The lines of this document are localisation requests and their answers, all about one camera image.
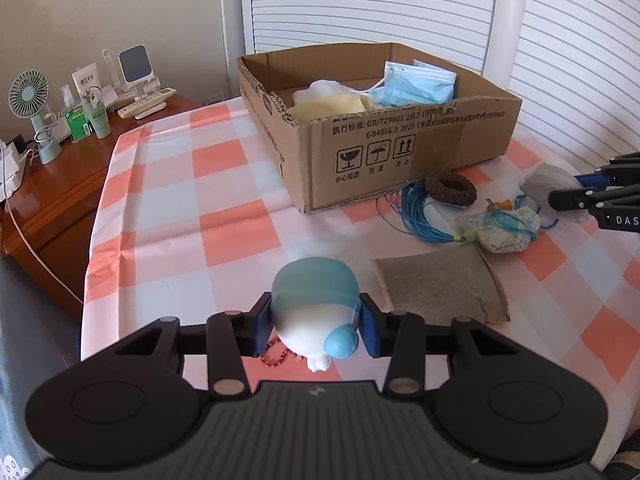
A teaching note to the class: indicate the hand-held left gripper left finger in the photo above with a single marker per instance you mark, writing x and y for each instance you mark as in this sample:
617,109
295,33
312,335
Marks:
261,327

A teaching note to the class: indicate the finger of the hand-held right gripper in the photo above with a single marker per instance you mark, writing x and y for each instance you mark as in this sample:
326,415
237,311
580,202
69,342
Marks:
575,199
592,181

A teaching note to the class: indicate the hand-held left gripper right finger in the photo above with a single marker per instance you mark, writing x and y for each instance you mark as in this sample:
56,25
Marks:
371,330

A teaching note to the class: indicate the white and blue plush toy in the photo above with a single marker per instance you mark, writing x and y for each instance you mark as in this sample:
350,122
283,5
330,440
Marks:
310,305

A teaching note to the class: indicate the brown cardboard box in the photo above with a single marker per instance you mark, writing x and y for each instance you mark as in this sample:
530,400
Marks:
400,160

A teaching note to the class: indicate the blue face mask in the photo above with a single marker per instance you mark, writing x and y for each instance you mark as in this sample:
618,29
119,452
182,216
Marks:
415,87

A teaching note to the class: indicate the yellow lens cloth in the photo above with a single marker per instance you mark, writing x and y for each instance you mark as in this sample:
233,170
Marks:
330,106

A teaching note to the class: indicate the white cloth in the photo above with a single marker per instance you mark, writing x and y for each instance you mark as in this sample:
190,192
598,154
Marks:
320,87

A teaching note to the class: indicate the floral sachet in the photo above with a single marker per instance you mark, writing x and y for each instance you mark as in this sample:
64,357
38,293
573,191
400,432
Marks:
510,230

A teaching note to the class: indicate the small orange charm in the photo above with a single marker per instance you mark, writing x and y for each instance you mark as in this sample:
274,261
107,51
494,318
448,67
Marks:
500,205

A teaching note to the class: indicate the grey linen pouch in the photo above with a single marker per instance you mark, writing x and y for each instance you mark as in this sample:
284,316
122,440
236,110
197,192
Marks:
440,285

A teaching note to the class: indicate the wide white louvered door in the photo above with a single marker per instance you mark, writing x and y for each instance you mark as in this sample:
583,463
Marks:
580,60

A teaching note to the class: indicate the orange checked tablecloth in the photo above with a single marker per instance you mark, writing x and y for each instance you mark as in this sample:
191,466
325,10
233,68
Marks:
200,210

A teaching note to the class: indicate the brown scrunchie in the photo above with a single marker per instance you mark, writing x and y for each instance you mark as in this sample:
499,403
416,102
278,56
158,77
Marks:
440,190

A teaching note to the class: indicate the grey bed sheet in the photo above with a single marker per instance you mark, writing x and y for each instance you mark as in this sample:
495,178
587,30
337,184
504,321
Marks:
35,360

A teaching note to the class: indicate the wooden nightstand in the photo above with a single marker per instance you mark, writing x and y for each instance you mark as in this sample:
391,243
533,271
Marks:
75,180

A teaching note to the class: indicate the white remote control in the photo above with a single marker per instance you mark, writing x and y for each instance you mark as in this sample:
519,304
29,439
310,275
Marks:
145,102

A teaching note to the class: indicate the green small box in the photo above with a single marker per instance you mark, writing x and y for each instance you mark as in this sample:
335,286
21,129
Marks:
77,125

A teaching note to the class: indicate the white green tube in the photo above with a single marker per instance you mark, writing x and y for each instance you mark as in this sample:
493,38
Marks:
95,105

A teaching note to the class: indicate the narrow white louvered door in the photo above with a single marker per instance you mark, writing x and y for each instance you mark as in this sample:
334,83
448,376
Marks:
370,5

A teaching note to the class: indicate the white phone stand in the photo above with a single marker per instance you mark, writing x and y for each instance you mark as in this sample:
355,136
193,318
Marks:
134,65

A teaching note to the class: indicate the green desk fan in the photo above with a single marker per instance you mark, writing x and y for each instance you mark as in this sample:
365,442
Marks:
32,97

